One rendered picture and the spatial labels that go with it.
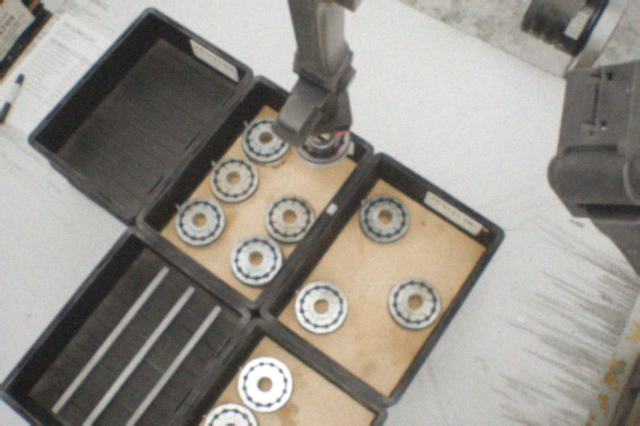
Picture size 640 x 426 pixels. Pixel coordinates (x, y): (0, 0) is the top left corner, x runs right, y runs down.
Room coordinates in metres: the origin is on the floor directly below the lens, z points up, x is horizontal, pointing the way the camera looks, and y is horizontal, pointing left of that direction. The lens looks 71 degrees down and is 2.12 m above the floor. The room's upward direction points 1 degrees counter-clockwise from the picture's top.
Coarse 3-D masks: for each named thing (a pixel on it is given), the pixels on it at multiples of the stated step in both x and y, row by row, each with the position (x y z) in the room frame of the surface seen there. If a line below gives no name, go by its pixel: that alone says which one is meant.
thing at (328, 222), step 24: (408, 168) 0.49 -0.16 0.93; (336, 216) 0.39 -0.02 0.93; (480, 216) 0.38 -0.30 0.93; (312, 240) 0.34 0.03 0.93; (480, 264) 0.29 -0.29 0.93; (264, 312) 0.21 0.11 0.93; (456, 312) 0.20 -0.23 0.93; (288, 336) 0.17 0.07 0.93; (432, 336) 0.16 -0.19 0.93; (360, 384) 0.08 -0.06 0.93; (408, 384) 0.08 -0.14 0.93
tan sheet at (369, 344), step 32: (384, 192) 0.47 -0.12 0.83; (352, 224) 0.41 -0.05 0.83; (416, 224) 0.40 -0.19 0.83; (448, 224) 0.40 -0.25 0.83; (352, 256) 0.34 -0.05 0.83; (384, 256) 0.34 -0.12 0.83; (416, 256) 0.34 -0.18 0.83; (448, 256) 0.33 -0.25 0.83; (480, 256) 0.33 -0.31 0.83; (352, 288) 0.27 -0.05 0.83; (384, 288) 0.27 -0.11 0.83; (448, 288) 0.27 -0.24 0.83; (288, 320) 0.21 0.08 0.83; (352, 320) 0.21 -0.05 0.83; (384, 320) 0.21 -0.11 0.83; (352, 352) 0.15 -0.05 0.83; (384, 352) 0.15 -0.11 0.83; (416, 352) 0.14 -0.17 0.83; (384, 384) 0.08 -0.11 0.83
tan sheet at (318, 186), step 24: (240, 144) 0.59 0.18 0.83; (264, 144) 0.59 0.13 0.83; (264, 168) 0.53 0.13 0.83; (288, 168) 0.53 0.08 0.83; (312, 168) 0.53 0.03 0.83; (336, 168) 0.53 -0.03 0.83; (264, 192) 0.48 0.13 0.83; (288, 192) 0.48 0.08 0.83; (312, 192) 0.48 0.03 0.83; (240, 216) 0.43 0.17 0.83; (288, 216) 0.43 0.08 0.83; (240, 240) 0.38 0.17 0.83; (216, 264) 0.33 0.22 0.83; (240, 288) 0.28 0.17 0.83; (264, 288) 0.28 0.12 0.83
